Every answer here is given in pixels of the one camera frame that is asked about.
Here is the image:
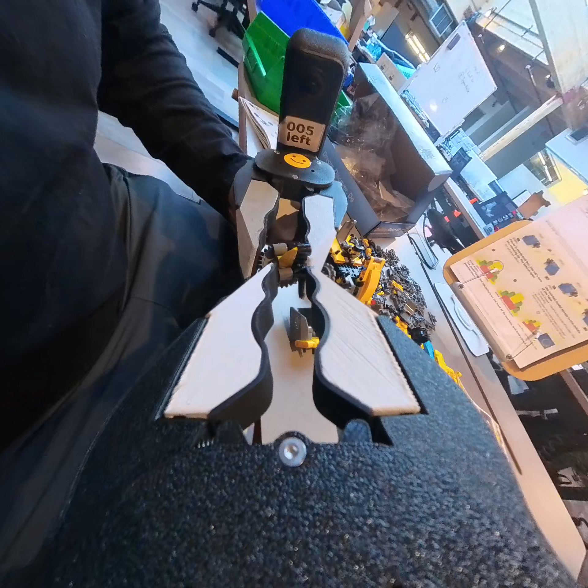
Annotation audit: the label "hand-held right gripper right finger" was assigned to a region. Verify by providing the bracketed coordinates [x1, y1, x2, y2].
[311, 269, 422, 418]

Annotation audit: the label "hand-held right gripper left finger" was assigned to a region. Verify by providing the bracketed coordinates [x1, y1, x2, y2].
[163, 264, 280, 422]

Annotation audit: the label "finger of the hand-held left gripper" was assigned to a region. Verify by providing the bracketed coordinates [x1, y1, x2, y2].
[235, 178, 281, 279]
[300, 195, 340, 273]

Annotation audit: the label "grey gear toy assembly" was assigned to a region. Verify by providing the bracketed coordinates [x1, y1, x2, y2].
[262, 243, 315, 295]

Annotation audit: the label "yellow toy wheel assembly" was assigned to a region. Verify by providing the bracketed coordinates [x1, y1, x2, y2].
[288, 305, 321, 358]

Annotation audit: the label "person's left forearm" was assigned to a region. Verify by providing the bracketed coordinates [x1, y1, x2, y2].
[96, 0, 252, 226]

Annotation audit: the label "dark blue kit box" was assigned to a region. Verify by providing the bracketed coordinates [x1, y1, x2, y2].
[322, 62, 453, 239]

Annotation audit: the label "green plastic bin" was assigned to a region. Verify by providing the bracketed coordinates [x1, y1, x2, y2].
[241, 11, 354, 120]

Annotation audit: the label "open paper manual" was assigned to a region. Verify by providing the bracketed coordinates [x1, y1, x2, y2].
[238, 96, 283, 150]

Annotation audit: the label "yellow toy vehicle model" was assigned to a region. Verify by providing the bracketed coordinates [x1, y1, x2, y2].
[322, 234, 386, 304]

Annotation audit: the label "crumpled clear plastic bags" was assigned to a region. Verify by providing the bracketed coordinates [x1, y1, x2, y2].
[337, 94, 416, 221]

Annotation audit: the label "pile of loose toy parts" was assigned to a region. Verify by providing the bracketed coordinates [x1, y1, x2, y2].
[367, 239, 462, 382]

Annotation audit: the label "blue plastic bin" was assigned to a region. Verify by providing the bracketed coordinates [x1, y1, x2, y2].
[255, 0, 347, 44]

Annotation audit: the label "silver stand base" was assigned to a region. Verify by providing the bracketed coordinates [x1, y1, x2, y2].
[434, 280, 490, 356]

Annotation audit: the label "person in grey shirt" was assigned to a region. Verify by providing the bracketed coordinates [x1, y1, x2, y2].
[0, 163, 246, 588]

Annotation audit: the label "whiteboard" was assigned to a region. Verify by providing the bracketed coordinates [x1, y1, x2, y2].
[399, 21, 499, 138]

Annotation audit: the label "colour instruction booklet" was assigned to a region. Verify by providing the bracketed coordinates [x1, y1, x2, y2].
[450, 198, 588, 370]

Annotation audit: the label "open instruction booklet on stand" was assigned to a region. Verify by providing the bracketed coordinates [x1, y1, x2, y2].
[442, 195, 588, 382]

